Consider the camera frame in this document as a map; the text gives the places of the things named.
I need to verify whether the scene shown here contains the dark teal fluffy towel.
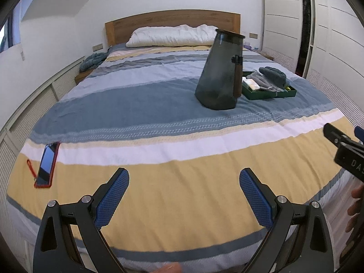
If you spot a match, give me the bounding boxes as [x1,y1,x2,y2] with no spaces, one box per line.
[259,67,289,89]

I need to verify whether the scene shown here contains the grey fleece cloth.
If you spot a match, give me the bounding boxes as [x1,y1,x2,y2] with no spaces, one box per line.
[246,70,282,92]

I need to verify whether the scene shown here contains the tissue pack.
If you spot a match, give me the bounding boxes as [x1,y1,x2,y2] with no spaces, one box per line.
[243,78,260,91]

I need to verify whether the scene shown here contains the right hand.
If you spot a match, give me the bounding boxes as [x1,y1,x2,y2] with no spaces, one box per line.
[345,184,364,232]

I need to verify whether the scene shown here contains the left hand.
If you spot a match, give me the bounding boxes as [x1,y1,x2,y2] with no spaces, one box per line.
[152,263,182,273]

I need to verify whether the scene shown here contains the red case smartphone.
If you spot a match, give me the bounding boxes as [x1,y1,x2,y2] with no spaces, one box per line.
[27,142,60,189]

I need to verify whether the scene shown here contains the green tray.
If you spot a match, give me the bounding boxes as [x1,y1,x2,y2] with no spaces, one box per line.
[242,71,297,101]

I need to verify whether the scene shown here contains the right wooden nightstand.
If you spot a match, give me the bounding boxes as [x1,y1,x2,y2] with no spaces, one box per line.
[257,51,274,61]

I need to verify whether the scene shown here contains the wooden nightstand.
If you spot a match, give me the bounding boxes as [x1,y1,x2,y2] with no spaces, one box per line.
[75,69,93,85]
[257,51,274,61]

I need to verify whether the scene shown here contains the white wardrobe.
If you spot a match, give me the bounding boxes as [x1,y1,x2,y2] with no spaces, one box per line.
[262,0,363,126]

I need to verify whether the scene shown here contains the left wooden nightstand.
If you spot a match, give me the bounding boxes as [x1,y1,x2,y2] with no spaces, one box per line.
[75,69,93,85]

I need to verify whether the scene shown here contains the white pillow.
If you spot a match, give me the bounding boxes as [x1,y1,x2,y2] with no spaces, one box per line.
[126,24,217,48]

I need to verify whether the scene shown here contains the teal blanket on nightstand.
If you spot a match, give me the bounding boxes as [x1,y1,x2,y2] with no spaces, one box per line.
[80,52,108,72]

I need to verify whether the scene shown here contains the wooden headboard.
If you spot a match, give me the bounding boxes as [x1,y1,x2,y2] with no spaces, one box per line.
[105,9,241,47]

